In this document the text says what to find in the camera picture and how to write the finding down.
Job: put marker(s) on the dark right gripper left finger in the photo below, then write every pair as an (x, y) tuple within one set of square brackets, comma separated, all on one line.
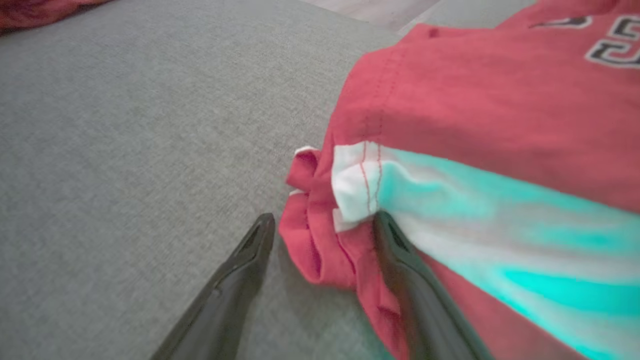
[(235, 295)]

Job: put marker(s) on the red garment with white stripe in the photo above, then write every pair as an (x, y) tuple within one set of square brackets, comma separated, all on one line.
[(475, 100)]

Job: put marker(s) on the red mesh garment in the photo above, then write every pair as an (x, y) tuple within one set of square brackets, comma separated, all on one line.
[(30, 12)]

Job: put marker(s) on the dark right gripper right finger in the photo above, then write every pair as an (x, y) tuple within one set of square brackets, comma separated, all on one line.
[(425, 310)]

